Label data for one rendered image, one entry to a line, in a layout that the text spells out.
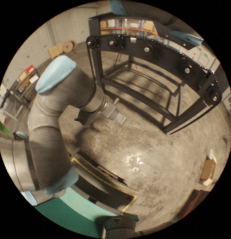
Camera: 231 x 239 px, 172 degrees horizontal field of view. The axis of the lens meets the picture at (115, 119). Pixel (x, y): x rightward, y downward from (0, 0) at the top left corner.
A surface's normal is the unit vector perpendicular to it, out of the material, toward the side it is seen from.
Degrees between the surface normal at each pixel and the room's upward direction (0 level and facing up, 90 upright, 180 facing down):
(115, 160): 0
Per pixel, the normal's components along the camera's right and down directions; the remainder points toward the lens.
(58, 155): 0.78, -0.62
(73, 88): 0.70, 0.60
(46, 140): 0.54, -0.67
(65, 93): 0.55, 0.75
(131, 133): 0.00, -0.43
